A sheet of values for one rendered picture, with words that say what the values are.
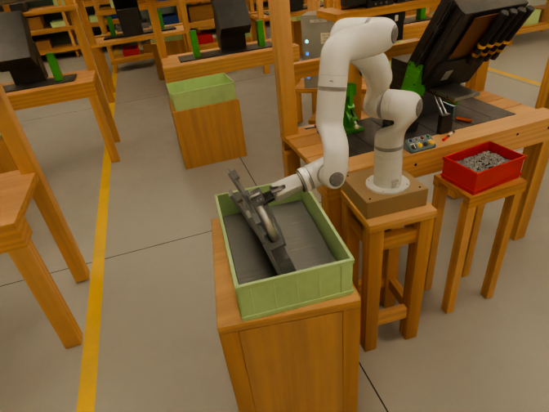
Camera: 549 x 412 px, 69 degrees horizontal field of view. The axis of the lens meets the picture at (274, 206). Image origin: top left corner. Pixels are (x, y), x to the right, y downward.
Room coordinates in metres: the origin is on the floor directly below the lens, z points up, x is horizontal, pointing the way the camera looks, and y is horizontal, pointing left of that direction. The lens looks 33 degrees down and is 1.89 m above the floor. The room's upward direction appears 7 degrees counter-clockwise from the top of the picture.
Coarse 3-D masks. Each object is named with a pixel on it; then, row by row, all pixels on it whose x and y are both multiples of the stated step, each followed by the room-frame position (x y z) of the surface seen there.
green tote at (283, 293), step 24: (264, 192) 1.58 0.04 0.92; (312, 216) 1.46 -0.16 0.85; (336, 240) 1.16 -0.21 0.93; (336, 264) 1.01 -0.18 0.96; (240, 288) 0.95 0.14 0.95; (264, 288) 0.97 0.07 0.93; (288, 288) 0.99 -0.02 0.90; (312, 288) 1.00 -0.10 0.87; (336, 288) 1.01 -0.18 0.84; (240, 312) 0.98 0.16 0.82; (264, 312) 0.97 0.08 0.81
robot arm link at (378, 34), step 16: (336, 32) 1.27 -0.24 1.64; (352, 32) 1.26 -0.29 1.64; (368, 32) 1.27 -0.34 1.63; (384, 32) 1.27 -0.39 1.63; (336, 48) 1.21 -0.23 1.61; (352, 48) 1.24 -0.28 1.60; (368, 48) 1.26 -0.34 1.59; (384, 48) 1.27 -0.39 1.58; (320, 64) 1.23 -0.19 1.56; (336, 64) 1.20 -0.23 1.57; (320, 80) 1.22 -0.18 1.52; (336, 80) 1.19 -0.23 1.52
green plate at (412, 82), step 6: (408, 66) 2.20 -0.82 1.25; (414, 66) 2.15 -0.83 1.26; (420, 66) 2.11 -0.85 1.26; (408, 72) 2.18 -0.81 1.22; (414, 72) 2.14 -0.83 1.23; (420, 72) 2.10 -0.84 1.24; (408, 78) 2.16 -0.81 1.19; (414, 78) 2.12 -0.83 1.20; (420, 78) 2.12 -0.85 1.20; (402, 84) 2.20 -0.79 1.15; (408, 84) 2.15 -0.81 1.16; (414, 84) 2.10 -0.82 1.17; (420, 84) 2.12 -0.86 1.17; (408, 90) 2.13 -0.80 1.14; (414, 90) 2.09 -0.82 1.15; (420, 90) 2.12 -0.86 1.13
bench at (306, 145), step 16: (480, 96) 2.57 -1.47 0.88; (496, 96) 2.54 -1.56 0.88; (512, 112) 2.26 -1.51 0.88; (304, 128) 2.38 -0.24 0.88; (288, 144) 2.23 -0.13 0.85; (304, 144) 2.15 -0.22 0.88; (320, 144) 2.12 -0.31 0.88; (544, 144) 2.09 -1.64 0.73; (288, 160) 2.29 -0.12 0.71; (304, 160) 1.99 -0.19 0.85; (528, 160) 2.14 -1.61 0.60; (544, 160) 2.10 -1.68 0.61; (288, 176) 2.29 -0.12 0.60; (528, 176) 2.12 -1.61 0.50; (448, 192) 2.74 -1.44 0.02; (528, 192) 2.09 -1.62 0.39; (336, 208) 1.72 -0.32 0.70; (528, 208) 2.10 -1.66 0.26; (336, 224) 1.72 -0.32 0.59
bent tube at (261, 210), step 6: (258, 192) 1.12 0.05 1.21; (258, 210) 1.09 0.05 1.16; (264, 210) 1.09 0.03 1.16; (264, 216) 1.07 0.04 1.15; (264, 222) 1.06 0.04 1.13; (270, 222) 1.07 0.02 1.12; (270, 228) 1.06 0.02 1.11; (270, 234) 1.06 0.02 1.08; (276, 234) 1.07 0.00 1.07; (276, 240) 1.08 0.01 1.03
